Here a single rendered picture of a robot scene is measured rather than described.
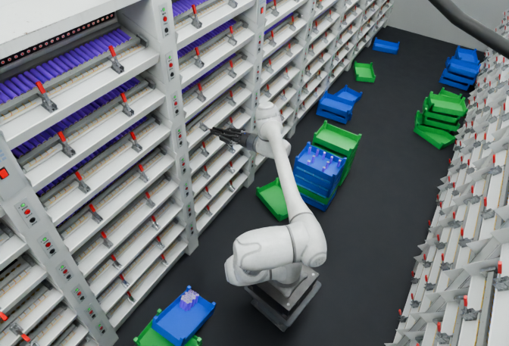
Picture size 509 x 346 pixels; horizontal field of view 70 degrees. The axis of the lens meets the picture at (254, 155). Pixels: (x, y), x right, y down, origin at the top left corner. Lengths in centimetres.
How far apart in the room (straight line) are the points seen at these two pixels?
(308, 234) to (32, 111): 94
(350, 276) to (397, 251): 40
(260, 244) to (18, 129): 80
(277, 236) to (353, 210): 162
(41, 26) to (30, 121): 27
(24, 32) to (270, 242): 92
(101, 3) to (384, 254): 221
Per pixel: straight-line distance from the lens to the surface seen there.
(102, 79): 134
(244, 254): 125
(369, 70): 448
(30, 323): 172
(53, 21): 117
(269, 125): 155
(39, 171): 134
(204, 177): 220
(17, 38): 112
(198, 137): 190
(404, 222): 291
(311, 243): 128
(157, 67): 151
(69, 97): 129
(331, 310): 239
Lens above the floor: 214
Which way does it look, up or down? 44 degrees down
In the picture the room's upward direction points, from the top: 4 degrees clockwise
